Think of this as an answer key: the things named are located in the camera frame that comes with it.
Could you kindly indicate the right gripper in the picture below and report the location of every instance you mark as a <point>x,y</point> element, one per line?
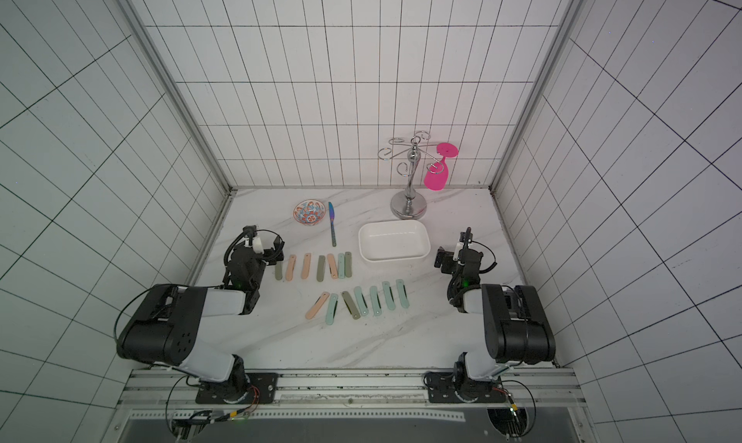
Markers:
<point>443,259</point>

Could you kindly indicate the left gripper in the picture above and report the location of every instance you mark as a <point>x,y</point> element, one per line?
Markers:
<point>271,253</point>

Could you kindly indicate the mint folding fruit knife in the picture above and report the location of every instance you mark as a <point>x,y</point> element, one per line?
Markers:
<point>402,293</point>

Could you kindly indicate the pink folding fruit knife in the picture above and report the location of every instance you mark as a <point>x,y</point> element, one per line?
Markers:
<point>332,265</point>

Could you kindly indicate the olive folding fruit knife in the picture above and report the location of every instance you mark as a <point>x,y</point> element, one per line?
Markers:
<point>348,264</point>

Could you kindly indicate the hidden mint knife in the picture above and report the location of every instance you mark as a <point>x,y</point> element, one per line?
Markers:
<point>331,310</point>

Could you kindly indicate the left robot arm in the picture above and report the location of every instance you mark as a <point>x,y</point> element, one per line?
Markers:
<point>164,329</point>

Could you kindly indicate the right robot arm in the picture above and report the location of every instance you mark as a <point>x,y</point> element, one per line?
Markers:
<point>515,325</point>

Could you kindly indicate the white plastic storage box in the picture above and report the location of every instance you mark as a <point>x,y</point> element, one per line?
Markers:
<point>399,240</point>

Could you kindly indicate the iridescent butter knife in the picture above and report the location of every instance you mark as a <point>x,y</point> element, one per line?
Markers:
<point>331,214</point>

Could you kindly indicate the chrome glass holder stand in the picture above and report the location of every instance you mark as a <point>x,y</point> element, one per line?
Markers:
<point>407,204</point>

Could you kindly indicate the pink wine glass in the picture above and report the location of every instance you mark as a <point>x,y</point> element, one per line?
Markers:
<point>438,172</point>

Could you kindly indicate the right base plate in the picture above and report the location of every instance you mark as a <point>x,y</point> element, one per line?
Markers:
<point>446,388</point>

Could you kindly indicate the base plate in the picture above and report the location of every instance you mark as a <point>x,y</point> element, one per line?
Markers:
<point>446,388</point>
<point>253,386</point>

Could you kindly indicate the left base plate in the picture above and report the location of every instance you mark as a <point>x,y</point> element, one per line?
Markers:
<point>253,386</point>

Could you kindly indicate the aluminium mounting rail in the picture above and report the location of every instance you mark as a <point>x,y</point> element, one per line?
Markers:
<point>355,389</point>

